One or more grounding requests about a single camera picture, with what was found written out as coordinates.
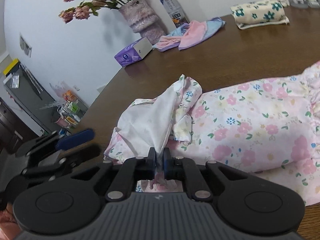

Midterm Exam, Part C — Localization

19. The pink floral baby garment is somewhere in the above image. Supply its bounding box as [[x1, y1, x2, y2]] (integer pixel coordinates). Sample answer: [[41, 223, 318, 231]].
[[104, 63, 319, 205]]

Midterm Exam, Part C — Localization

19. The person left hand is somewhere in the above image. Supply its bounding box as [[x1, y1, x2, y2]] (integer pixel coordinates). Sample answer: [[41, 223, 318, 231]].
[[0, 203, 21, 240]]

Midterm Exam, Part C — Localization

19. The clutter rack with packets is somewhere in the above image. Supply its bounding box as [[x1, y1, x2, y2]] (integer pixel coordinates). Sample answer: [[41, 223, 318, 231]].
[[40, 81, 88, 129]]

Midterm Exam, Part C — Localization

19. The grey cabinet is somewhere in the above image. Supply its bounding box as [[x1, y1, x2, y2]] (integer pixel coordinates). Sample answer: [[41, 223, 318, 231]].
[[3, 60, 61, 133]]

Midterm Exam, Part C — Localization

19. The purple tissue pack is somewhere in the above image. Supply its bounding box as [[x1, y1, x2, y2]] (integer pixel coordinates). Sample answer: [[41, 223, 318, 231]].
[[114, 37, 152, 67]]

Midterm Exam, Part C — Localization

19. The purple knitted vase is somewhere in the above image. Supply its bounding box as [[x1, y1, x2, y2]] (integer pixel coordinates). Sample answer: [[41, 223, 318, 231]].
[[119, 0, 165, 45]]

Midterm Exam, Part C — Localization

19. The pink blue towel cap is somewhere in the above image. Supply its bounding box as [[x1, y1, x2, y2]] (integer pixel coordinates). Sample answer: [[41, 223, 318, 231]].
[[152, 17, 225, 52]]

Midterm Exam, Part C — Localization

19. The plastic drink bottle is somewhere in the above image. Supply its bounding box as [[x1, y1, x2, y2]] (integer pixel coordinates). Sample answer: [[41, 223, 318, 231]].
[[160, 0, 189, 28]]

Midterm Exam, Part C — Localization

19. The floral cream fabric pouch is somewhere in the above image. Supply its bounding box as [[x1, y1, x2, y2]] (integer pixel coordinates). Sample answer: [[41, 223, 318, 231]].
[[230, 0, 290, 30]]

